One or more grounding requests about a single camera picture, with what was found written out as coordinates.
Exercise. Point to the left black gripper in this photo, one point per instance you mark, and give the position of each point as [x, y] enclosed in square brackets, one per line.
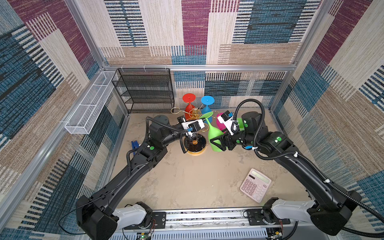
[189, 140]

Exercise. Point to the red plastic wine glass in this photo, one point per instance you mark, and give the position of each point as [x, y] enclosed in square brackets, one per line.
[188, 99]

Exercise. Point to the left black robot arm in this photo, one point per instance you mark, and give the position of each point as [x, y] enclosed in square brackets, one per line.
[129, 174]

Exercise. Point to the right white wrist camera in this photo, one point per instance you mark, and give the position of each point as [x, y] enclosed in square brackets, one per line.
[232, 124]

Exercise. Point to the pink calculator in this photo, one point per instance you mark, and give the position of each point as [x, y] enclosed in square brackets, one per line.
[255, 185]

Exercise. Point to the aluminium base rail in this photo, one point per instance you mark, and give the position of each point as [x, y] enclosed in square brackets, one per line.
[220, 224]

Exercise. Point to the black mesh shelf rack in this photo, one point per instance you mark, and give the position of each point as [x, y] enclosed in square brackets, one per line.
[145, 90]

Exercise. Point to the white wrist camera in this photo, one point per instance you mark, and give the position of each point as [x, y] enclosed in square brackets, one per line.
[182, 120]
[232, 124]

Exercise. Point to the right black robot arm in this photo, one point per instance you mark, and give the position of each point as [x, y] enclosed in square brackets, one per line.
[332, 206]

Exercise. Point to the magenta plastic wine glass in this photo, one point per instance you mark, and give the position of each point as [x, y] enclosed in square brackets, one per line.
[222, 118]

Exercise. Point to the white wire mesh basket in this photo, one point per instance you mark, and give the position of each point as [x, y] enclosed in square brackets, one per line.
[87, 112]

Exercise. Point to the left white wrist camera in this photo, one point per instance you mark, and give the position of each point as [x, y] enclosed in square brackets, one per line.
[182, 120]

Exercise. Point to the green plastic wine glass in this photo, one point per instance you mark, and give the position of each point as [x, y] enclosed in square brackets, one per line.
[213, 132]
[240, 124]

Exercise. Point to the gold wire wine glass rack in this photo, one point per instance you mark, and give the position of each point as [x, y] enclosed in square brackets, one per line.
[192, 142]

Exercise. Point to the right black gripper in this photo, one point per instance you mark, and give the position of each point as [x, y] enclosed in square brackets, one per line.
[227, 138]

